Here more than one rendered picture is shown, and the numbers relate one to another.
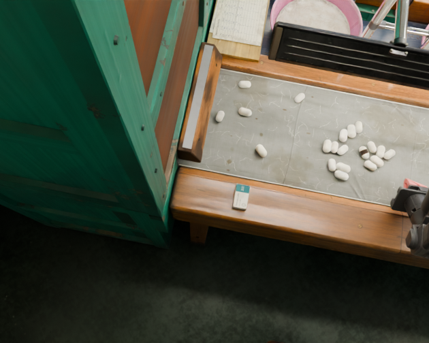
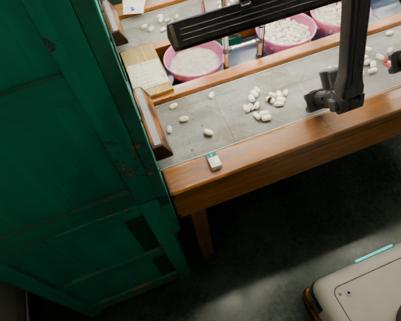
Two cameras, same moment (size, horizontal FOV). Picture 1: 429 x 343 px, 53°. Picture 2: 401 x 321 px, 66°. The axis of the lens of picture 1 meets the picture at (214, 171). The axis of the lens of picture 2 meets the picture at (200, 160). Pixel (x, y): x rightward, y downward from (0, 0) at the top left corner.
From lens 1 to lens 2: 0.38 m
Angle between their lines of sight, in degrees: 20
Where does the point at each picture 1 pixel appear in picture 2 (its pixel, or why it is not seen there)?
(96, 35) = not seen: outside the picture
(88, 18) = not seen: outside the picture
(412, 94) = (274, 59)
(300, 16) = (183, 61)
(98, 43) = not seen: outside the picture
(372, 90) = (249, 69)
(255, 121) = (193, 120)
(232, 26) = (146, 81)
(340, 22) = (208, 53)
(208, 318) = (251, 307)
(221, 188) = (197, 164)
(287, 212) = (249, 153)
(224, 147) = (183, 144)
